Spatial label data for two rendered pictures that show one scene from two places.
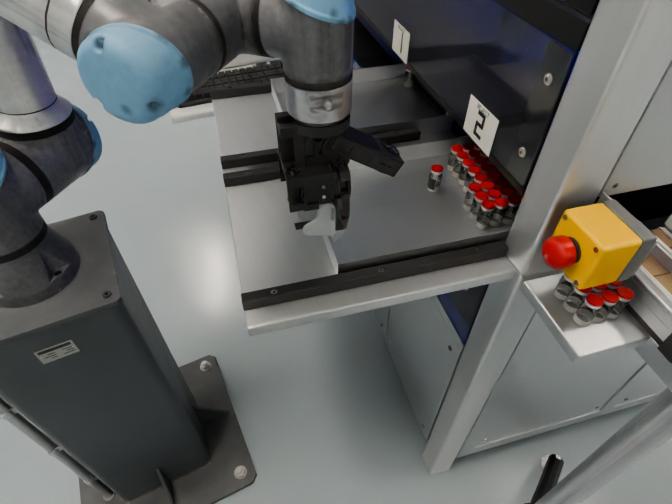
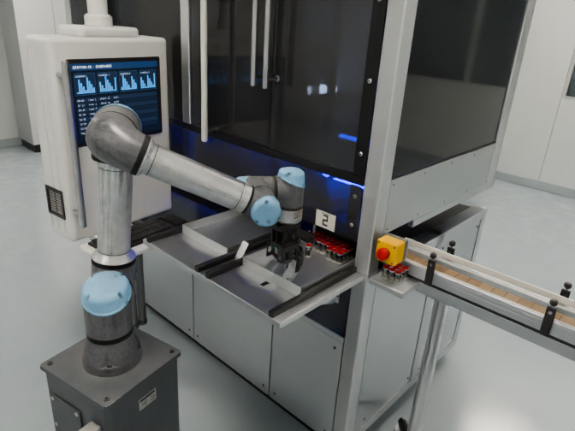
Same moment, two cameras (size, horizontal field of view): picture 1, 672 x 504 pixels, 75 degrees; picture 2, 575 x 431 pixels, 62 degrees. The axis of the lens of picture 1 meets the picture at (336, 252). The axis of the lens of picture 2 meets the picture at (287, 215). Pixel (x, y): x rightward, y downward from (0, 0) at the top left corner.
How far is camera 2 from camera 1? 0.98 m
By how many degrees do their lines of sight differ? 36
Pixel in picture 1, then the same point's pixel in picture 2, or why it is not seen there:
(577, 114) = (370, 205)
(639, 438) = (434, 335)
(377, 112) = (251, 231)
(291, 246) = (267, 292)
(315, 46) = (298, 196)
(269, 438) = not seen: outside the picture
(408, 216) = (307, 268)
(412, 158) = not seen: hidden behind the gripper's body
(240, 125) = (182, 251)
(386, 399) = not seen: outside the picture
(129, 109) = (269, 221)
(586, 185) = (379, 230)
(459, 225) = (330, 266)
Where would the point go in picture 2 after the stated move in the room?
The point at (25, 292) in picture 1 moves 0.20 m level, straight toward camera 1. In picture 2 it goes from (130, 359) to (204, 373)
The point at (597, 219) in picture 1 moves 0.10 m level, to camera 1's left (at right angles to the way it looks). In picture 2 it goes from (388, 239) to (364, 245)
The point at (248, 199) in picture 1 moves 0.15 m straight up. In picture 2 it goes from (226, 280) to (227, 238)
